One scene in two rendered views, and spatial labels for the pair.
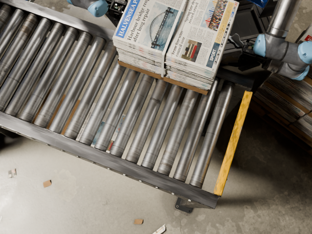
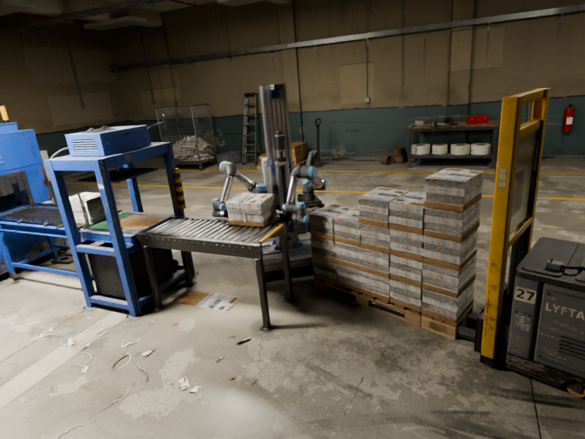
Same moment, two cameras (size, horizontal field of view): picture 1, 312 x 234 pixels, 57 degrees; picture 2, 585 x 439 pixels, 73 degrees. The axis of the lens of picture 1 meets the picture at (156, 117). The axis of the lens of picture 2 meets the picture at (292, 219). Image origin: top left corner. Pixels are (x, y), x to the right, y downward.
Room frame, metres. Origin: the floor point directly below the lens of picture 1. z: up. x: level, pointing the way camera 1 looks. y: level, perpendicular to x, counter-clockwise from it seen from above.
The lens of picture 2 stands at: (-2.95, -0.84, 2.02)
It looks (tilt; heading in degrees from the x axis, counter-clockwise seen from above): 19 degrees down; 6
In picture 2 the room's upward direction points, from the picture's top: 5 degrees counter-clockwise
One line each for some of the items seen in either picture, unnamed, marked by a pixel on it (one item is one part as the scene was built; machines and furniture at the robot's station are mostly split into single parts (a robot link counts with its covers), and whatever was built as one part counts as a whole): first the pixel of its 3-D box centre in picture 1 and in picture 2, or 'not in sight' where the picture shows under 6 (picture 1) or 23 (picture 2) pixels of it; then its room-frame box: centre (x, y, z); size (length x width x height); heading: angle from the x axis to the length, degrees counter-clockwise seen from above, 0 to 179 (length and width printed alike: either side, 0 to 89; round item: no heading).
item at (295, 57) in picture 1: (299, 55); (299, 208); (0.56, -0.53, 0.92); 0.11 x 0.08 x 0.11; 75
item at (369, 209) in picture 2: not in sight; (384, 206); (0.41, -1.28, 0.95); 0.38 x 0.29 x 0.23; 143
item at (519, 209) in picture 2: not in sight; (522, 181); (-0.24, -2.10, 1.27); 0.57 x 0.01 x 0.65; 142
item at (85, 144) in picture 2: not in sight; (110, 139); (0.81, 1.28, 1.65); 0.60 x 0.45 x 0.20; 161
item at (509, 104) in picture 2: not in sight; (499, 239); (-0.49, -1.89, 0.97); 0.09 x 0.09 x 1.75; 52
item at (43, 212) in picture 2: not in sight; (57, 219); (1.17, 2.35, 0.75); 1.53 x 0.64 x 0.10; 71
